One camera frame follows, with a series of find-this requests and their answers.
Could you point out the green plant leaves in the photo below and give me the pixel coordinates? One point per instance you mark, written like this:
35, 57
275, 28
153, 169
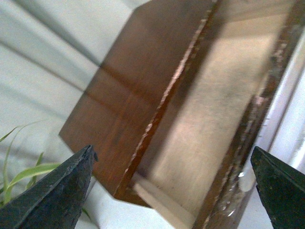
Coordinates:
33, 172

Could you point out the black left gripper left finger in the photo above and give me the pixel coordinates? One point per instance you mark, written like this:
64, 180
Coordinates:
56, 201

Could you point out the wooden drawer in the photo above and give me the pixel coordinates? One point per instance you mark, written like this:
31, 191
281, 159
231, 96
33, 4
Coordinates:
194, 172

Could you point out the white drawer handle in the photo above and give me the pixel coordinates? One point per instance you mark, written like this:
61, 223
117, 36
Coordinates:
283, 129

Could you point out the white curtain backdrop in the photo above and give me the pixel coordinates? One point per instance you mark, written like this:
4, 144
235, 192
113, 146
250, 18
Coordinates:
49, 52

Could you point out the brown wooden drawer cabinet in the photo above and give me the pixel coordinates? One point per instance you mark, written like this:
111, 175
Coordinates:
123, 105

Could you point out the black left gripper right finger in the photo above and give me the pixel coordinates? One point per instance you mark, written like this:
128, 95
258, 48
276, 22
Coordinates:
281, 189

